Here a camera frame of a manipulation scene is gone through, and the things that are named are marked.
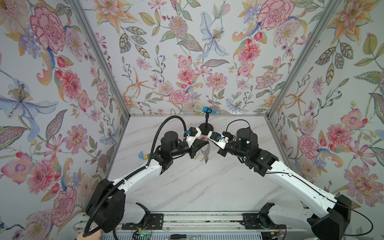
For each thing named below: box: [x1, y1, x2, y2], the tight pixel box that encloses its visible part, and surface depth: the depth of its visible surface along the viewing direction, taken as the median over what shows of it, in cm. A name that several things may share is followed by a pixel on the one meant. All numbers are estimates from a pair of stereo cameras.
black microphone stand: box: [198, 112, 214, 136], surface depth 115 cm
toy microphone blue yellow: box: [194, 103, 218, 114], surface depth 95 cm
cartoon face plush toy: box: [77, 230, 101, 240], surface depth 65 cm
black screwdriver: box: [170, 234, 201, 240], surface depth 72 cm
